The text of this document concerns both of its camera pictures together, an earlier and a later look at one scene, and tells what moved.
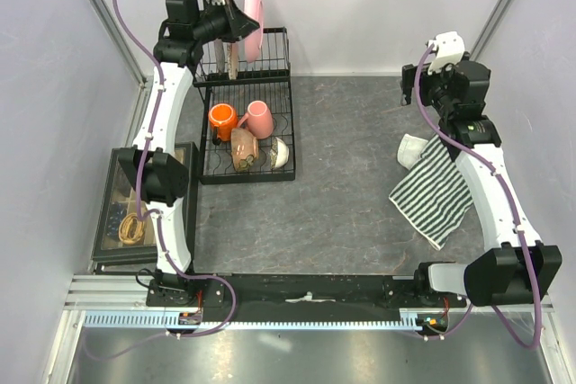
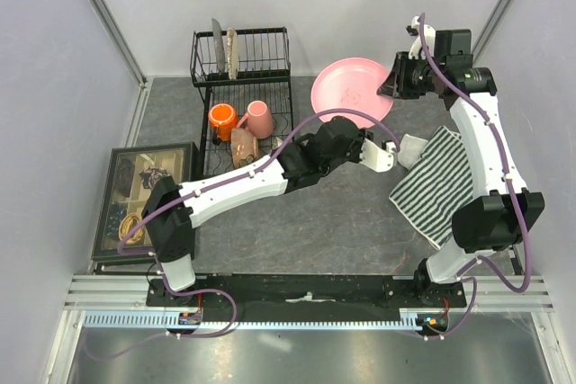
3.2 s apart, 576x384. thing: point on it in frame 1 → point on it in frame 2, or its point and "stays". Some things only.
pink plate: x=254 y=9 → x=351 y=84
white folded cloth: x=410 y=150 stays
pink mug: x=259 y=120 stays
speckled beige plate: x=232 y=57 stays
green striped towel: x=435 y=197 stays
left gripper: x=237 y=23 → x=356 y=157
